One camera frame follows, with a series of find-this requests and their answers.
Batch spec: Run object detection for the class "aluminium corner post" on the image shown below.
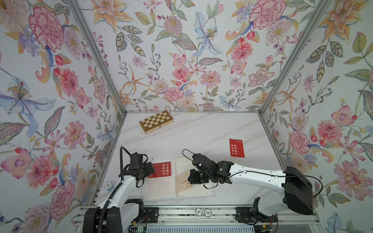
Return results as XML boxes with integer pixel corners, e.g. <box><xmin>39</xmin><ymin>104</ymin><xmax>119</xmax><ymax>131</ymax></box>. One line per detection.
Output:
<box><xmin>67</xmin><ymin>0</ymin><xmax>127</xmax><ymax>116</ymax></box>
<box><xmin>258</xmin><ymin>1</ymin><xmax>329</xmax><ymax>117</ymax></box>

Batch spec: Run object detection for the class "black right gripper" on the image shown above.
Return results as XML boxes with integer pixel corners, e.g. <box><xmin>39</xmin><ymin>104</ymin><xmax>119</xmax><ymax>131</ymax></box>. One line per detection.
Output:
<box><xmin>186</xmin><ymin>170</ymin><xmax>214</xmax><ymax>185</ymax></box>

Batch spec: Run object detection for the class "white photo album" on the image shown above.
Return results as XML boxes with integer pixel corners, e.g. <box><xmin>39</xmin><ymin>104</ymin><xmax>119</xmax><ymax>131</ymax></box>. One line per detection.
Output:
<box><xmin>141</xmin><ymin>157</ymin><xmax>215</xmax><ymax>202</ymax></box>

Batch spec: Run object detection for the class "thin black right cable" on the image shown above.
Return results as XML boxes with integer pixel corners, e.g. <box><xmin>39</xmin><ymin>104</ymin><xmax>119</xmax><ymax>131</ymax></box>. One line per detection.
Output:
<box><xmin>182</xmin><ymin>149</ymin><xmax>323</xmax><ymax>233</ymax></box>

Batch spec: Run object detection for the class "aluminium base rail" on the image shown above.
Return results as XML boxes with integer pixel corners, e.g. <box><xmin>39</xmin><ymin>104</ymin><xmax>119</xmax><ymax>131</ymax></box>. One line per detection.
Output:
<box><xmin>71</xmin><ymin>203</ymin><xmax>321</xmax><ymax>233</ymax></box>

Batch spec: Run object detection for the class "aluminium corner post left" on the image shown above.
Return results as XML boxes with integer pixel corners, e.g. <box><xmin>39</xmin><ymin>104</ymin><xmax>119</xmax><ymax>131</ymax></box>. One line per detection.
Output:
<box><xmin>67</xmin><ymin>0</ymin><xmax>127</xmax><ymax>116</ymax></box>

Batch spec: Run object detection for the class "wooden folding chess board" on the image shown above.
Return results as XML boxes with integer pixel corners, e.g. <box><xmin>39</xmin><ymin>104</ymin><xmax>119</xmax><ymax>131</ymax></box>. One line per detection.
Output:
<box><xmin>139</xmin><ymin>111</ymin><xmax>174</xmax><ymax>134</ymax></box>

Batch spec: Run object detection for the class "red card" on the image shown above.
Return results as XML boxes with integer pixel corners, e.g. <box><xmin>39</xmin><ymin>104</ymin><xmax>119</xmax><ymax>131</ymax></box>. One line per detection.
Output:
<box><xmin>229</xmin><ymin>139</ymin><xmax>245</xmax><ymax>158</ymax></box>
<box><xmin>148</xmin><ymin>162</ymin><xmax>172</xmax><ymax>178</ymax></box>

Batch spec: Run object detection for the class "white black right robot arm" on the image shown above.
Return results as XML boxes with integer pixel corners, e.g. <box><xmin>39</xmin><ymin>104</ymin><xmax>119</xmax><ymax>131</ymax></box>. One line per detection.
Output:
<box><xmin>188</xmin><ymin>153</ymin><xmax>314</xmax><ymax>225</ymax></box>

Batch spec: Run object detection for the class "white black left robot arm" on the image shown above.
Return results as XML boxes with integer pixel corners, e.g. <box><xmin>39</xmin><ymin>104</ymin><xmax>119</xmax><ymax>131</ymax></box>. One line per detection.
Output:
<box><xmin>82</xmin><ymin>147</ymin><xmax>155</xmax><ymax>233</ymax></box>

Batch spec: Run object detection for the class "beige card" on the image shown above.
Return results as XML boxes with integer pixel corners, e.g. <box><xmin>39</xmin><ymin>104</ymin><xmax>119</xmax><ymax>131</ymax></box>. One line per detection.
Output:
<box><xmin>175</xmin><ymin>171</ymin><xmax>194</xmax><ymax>196</ymax></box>

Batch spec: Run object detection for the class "aluminium corner post right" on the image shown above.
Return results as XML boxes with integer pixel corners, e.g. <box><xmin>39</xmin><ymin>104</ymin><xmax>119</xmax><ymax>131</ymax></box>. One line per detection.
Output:
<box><xmin>258</xmin><ymin>1</ymin><xmax>329</xmax><ymax>117</ymax></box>

